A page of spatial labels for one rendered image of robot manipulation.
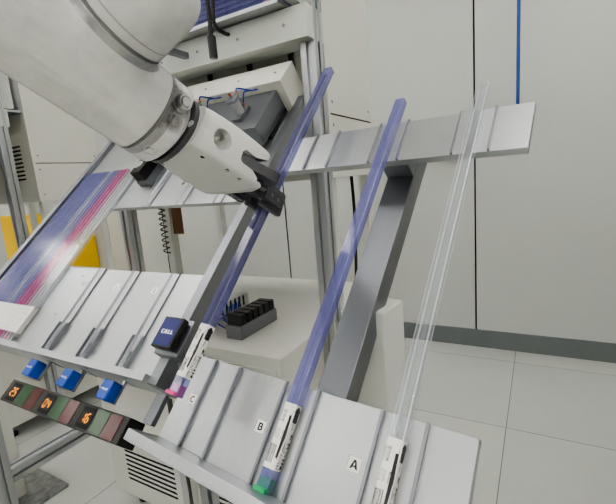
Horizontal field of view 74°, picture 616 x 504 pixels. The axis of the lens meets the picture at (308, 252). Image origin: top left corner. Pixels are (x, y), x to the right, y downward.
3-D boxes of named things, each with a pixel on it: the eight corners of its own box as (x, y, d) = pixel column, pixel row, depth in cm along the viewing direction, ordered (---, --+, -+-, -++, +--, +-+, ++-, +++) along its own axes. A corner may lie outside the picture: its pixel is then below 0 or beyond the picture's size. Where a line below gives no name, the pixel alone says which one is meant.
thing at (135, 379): (171, 398, 65) (141, 381, 60) (-23, 344, 98) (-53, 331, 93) (175, 390, 66) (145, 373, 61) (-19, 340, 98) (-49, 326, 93)
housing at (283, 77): (304, 131, 100) (279, 79, 91) (166, 151, 125) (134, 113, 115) (314, 110, 105) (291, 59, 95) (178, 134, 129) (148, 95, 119)
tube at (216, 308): (182, 399, 43) (175, 396, 42) (174, 395, 43) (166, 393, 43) (334, 72, 63) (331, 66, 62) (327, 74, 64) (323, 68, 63)
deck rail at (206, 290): (180, 400, 64) (155, 385, 60) (171, 397, 65) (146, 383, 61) (315, 116, 101) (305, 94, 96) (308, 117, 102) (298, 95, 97)
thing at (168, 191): (259, 216, 85) (247, 199, 81) (73, 222, 117) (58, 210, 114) (307, 116, 102) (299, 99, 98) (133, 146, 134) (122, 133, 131)
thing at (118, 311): (165, 384, 64) (152, 376, 62) (-29, 335, 96) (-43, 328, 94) (216, 282, 74) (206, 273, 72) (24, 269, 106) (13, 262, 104)
